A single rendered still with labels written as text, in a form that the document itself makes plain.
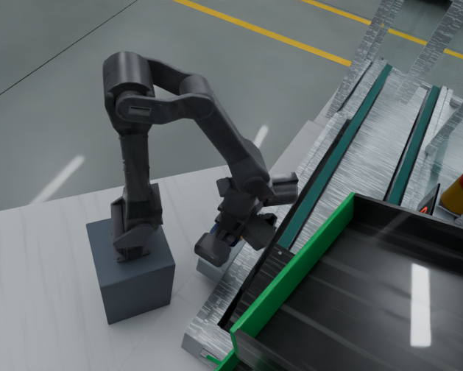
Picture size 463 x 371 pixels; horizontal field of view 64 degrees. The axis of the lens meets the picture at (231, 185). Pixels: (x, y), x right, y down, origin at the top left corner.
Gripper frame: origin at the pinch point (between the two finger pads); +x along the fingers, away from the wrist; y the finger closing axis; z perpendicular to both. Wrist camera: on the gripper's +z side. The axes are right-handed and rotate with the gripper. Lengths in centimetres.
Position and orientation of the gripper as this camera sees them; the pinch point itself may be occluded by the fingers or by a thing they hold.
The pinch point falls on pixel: (227, 236)
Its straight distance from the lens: 79.3
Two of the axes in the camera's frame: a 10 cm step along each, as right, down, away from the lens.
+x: -1.7, 6.2, 7.6
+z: 8.5, 4.9, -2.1
